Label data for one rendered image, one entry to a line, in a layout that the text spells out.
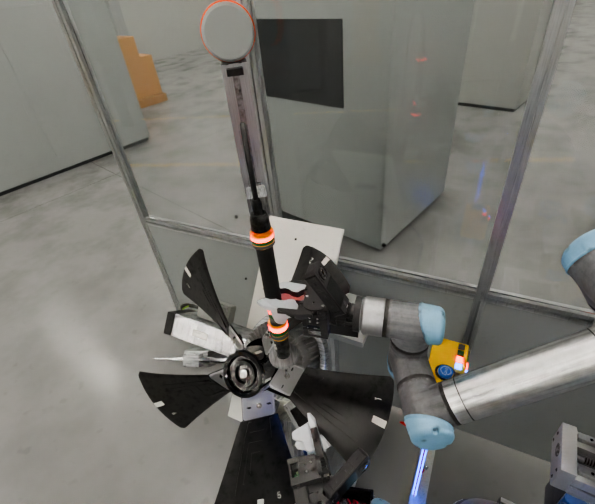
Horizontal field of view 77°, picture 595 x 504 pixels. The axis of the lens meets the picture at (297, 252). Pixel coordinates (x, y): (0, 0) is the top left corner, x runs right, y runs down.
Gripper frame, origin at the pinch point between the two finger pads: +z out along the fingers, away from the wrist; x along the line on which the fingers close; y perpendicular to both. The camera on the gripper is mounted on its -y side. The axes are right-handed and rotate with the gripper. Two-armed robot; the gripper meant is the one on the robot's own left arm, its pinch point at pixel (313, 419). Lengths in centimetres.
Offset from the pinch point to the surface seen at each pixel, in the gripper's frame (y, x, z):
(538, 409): -91, 86, 23
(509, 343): -79, 50, 34
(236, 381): 16.3, -4.3, 13.0
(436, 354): -39.1, 15.0, 16.5
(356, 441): -8.1, 2.5, -6.4
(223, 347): 21.8, 4.9, 33.2
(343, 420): -6.6, 0.9, -1.8
